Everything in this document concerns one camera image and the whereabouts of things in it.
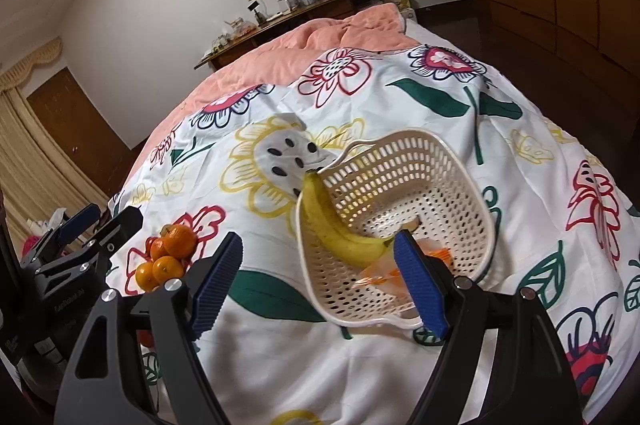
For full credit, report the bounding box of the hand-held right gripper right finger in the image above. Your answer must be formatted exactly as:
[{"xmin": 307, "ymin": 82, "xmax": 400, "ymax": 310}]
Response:
[{"xmin": 392, "ymin": 230, "xmax": 586, "ymax": 425}]

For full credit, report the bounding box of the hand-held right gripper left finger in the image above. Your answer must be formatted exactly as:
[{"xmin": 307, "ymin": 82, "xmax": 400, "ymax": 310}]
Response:
[{"xmin": 52, "ymin": 231, "xmax": 246, "ymax": 425}]

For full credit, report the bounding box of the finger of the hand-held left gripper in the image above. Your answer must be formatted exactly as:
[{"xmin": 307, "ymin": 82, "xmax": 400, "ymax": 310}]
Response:
[
  {"xmin": 75, "ymin": 205, "xmax": 144, "ymax": 276},
  {"xmin": 37, "ymin": 204, "xmax": 101, "ymax": 256}
]

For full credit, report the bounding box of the large orange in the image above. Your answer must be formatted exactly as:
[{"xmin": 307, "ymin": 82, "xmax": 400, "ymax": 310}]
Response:
[{"xmin": 164, "ymin": 225, "xmax": 198, "ymax": 258}]

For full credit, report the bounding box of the cream plastic basket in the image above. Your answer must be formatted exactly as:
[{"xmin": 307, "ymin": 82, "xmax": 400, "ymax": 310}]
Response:
[{"xmin": 296, "ymin": 128, "xmax": 496, "ymax": 331}]

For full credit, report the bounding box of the yellow banana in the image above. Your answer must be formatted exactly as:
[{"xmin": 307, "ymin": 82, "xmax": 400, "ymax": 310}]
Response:
[{"xmin": 301, "ymin": 172, "xmax": 396, "ymax": 269}]

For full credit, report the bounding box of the clear orange plastic bag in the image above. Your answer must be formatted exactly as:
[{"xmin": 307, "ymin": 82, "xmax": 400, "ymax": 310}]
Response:
[{"xmin": 350, "ymin": 240, "xmax": 453, "ymax": 306}]

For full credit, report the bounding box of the pink cloth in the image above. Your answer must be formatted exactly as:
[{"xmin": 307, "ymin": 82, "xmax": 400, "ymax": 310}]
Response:
[{"xmin": 21, "ymin": 235, "xmax": 45, "ymax": 258}]

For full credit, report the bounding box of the beige curtain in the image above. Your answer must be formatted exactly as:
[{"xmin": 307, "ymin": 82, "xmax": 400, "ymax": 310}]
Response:
[{"xmin": 0, "ymin": 38, "xmax": 116, "ymax": 251}]

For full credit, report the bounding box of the brown wooden door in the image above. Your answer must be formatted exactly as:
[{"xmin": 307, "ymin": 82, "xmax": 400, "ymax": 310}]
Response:
[{"xmin": 27, "ymin": 68, "xmax": 146, "ymax": 206}]

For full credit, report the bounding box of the white floral blanket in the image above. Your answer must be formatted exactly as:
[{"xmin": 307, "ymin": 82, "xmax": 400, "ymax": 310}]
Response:
[{"xmin": 107, "ymin": 40, "xmax": 640, "ymax": 425}]

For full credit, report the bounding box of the pink blanket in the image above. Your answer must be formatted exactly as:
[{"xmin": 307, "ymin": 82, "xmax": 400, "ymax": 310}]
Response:
[{"xmin": 135, "ymin": 2, "xmax": 416, "ymax": 156}]

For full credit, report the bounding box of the wooden headboard shelf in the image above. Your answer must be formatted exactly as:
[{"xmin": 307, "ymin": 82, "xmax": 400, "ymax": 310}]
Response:
[{"xmin": 194, "ymin": 0, "xmax": 378, "ymax": 73}]

